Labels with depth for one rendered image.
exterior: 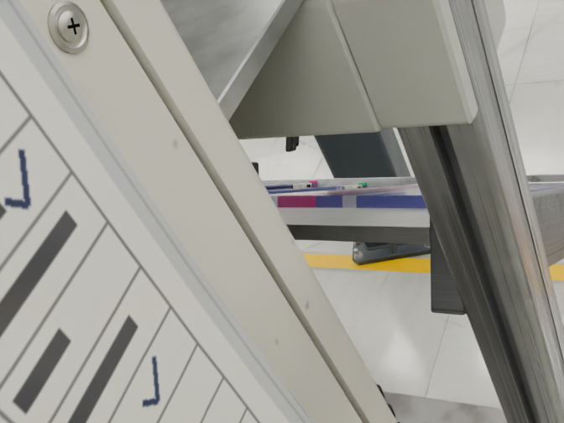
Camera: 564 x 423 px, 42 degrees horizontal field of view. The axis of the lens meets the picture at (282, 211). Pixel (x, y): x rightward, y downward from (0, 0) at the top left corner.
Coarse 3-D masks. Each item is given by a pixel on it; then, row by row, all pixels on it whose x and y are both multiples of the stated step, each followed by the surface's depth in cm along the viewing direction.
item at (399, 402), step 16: (400, 400) 102; (416, 400) 101; (432, 400) 100; (400, 416) 100; (416, 416) 100; (432, 416) 99; (448, 416) 98; (464, 416) 97; (480, 416) 96; (496, 416) 95
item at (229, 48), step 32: (160, 0) 31; (192, 0) 30; (224, 0) 28; (256, 0) 27; (288, 0) 27; (192, 32) 28; (224, 32) 26; (256, 32) 25; (224, 64) 25; (256, 64) 25; (224, 96) 23
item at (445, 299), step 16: (544, 192) 59; (560, 192) 63; (544, 208) 58; (560, 208) 63; (432, 224) 42; (544, 224) 58; (560, 224) 63; (432, 240) 42; (544, 240) 58; (560, 240) 64; (432, 256) 42; (560, 256) 64; (432, 272) 42; (448, 272) 41; (432, 288) 42; (448, 288) 41; (432, 304) 42; (448, 304) 41
